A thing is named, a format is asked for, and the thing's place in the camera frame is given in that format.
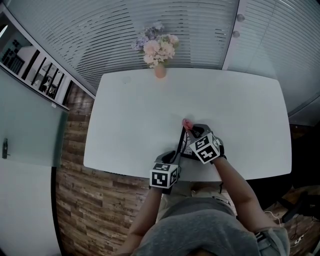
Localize frosted glass door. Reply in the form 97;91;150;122
0;67;70;168

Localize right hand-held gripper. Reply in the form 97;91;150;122
186;123;227;165

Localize black door handle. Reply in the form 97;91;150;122
1;138;12;160

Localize person's right forearm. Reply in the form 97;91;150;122
213;157;281;235

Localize black floor cable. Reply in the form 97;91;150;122
292;214;301;238

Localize person's grey shirt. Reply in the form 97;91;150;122
139;197;261;256

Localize person's beige trousers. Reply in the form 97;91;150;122
159;181;236;216

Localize black picture frame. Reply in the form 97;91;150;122
174;124;198;161

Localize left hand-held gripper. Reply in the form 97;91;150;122
149;151;181;195

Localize pink vase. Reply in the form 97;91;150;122
154;64;167;80

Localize white table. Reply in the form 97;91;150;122
83;67;293;183

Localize light grey striped garment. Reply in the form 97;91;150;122
254;226;291;256

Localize person's left forearm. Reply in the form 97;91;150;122
122;186;163;253

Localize pastel flower bouquet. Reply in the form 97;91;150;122
131;21;180;69

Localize black metal railing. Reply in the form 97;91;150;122
21;48;66;100

